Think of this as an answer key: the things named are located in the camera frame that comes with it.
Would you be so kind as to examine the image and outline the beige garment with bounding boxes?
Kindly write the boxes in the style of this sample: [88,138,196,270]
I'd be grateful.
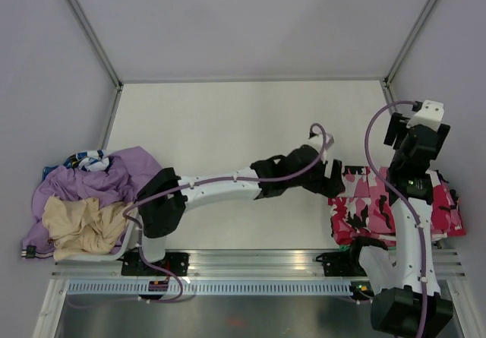
[42,196,131,262]

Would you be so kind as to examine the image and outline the white slotted cable duct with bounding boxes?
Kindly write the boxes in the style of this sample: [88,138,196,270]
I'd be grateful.
[68,280,371,296]

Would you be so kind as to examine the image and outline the aluminium front rail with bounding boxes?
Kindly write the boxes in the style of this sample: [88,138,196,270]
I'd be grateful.
[51,249,465,281]

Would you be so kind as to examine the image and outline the pink camouflage trousers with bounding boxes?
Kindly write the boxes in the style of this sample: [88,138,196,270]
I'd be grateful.
[328,166,466,247]

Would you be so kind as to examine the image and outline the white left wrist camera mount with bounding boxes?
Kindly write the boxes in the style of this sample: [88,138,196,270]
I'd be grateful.
[307,133,334,163]

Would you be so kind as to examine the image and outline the aluminium frame rear right post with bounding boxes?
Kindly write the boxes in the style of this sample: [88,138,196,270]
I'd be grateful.
[383,0,440,89]

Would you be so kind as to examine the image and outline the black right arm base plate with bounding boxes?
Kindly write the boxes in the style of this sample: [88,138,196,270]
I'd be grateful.
[315,251,366,277]

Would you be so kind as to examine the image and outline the aluminium left side rail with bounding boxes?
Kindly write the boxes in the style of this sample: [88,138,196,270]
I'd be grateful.
[98,86,123,149]

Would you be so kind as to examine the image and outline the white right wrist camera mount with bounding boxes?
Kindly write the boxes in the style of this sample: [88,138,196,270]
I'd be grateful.
[406,100,444,131]

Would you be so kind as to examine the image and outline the aluminium frame rear rail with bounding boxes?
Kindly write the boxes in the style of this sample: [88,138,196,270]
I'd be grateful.
[122,76,385,85]

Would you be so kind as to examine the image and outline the aluminium frame post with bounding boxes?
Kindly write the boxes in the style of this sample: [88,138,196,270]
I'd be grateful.
[383,0,440,89]
[65,0,123,90]

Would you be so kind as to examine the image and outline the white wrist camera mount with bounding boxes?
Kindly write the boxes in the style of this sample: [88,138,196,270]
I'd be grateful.
[406,100,444,131]
[307,133,334,163]

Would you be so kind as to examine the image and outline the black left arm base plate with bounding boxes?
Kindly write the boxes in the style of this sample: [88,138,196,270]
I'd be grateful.
[120,251,189,276]

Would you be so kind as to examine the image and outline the blue white patterned garment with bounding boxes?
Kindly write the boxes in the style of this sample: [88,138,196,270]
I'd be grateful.
[62,149,112,172]

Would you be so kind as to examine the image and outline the purple trousers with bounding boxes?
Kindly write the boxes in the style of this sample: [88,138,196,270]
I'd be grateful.
[21,147,162,259]

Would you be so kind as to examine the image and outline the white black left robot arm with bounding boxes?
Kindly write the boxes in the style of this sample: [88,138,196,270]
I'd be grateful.
[136,144,345,275]

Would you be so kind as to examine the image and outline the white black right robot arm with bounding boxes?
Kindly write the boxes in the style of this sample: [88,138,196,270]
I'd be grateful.
[346,106,453,337]

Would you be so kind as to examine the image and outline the aluminium frame rear left post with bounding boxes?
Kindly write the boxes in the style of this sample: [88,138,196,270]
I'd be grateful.
[65,0,123,90]

